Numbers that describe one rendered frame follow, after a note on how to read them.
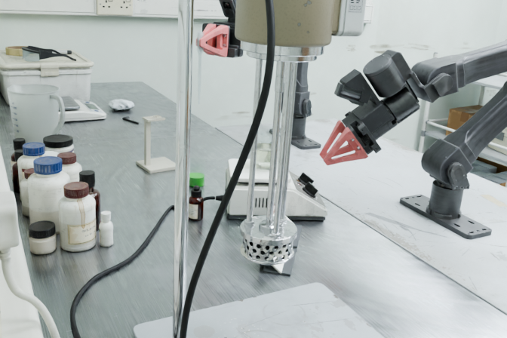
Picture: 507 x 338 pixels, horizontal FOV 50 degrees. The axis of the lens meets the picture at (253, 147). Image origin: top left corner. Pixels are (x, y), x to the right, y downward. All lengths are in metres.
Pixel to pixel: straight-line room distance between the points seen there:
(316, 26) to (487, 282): 0.59
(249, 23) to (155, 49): 1.93
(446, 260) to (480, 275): 0.06
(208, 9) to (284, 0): 1.96
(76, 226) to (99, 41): 1.54
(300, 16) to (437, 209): 0.72
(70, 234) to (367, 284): 0.49
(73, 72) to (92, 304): 1.28
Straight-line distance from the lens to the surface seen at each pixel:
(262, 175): 1.06
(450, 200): 1.17
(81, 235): 0.95
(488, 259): 1.08
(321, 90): 2.91
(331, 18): 0.57
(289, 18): 0.54
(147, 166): 1.34
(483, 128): 1.17
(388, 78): 1.01
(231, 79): 2.63
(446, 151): 1.14
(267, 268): 0.90
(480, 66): 1.12
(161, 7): 2.41
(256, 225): 0.65
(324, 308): 0.81
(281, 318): 0.78
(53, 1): 2.31
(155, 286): 0.86
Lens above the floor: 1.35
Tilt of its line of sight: 17 degrees down
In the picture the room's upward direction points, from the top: 4 degrees clockwise
